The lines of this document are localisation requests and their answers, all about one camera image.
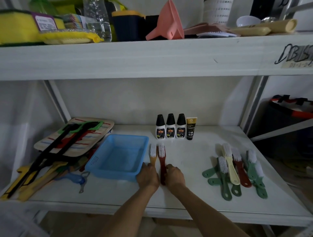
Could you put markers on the person's left hand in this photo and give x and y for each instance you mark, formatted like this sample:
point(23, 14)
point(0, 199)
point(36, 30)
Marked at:
point(148, 177)

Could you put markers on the person's right hand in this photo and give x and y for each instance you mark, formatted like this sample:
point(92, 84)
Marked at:
point(174, 178)

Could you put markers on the blue plastic basket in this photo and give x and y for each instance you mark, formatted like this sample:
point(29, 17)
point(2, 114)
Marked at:
point(117, 156)

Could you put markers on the white black-capped bottle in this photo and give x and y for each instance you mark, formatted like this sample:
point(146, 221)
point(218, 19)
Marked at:
point(181, 129)
point(170, 129)
point(160, 129)

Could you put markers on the black gold tube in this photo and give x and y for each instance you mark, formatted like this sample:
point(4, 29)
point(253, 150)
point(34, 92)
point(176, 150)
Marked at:
point(191, 129)

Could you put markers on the person's right forearm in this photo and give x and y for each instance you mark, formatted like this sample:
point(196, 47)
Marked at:
point(203, 214)

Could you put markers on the person's left forearm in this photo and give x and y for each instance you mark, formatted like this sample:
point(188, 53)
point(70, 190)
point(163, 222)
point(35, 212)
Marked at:
point(127, 214)

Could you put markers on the large cardboard box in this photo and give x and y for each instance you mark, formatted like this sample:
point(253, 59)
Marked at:
point(173, 222)

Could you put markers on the black box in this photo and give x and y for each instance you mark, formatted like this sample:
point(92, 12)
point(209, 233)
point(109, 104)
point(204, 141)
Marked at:
point(151, 24)

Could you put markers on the clear plastic bottle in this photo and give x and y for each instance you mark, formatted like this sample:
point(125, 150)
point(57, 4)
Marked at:
point(97, 22)

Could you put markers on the green spray bottle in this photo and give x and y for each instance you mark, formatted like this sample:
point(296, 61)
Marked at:
point(42, 7)

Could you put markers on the striped cream pot holder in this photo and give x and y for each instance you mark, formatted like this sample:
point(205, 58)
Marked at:
point(102, 133)

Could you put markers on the pile of colourful plastic utensils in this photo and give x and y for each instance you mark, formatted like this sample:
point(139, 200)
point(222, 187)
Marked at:
point(83, 158)

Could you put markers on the black tongs green card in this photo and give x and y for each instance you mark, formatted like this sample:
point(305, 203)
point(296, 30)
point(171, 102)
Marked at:
point(46, 153)

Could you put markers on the dark bag orange trim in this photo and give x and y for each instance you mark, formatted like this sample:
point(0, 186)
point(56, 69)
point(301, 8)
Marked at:
point(281, 122)

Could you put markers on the yellow perforated disc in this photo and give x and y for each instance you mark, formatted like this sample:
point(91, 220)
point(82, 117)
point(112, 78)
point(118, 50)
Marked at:
point(296, 165)

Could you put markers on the white perforated card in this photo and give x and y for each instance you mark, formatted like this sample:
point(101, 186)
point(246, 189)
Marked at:
point(215, 34)

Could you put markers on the navy container yellow lid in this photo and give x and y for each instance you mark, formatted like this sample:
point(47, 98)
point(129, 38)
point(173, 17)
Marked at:
point(127, 26)

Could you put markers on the pink flat plastic tray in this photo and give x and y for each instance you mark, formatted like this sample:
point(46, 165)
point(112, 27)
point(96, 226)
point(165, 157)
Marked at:
point(203, 28)

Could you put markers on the pink plastic funnel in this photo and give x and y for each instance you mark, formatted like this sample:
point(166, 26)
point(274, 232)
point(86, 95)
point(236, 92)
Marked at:
point(168, 22)

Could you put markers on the yellow scouring cloth pack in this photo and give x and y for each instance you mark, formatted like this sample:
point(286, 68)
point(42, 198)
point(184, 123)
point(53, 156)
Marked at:
point(68, 36)

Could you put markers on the yellow flat sponge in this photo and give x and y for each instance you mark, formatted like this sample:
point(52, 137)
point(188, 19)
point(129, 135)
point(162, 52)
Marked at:
point(249, 31)

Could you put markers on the colourful striped scouring pads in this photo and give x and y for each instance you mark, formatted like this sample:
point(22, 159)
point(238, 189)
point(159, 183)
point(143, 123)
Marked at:
point(73, 21)

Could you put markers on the white bowl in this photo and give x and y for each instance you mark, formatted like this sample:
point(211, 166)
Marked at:
point(247, 21)

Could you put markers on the white perforated cup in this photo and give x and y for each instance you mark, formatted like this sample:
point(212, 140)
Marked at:
point(217, 11)

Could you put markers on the pack of yellow green sponges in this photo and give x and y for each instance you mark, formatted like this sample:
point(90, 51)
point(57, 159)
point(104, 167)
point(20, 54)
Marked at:
point(17, 28)

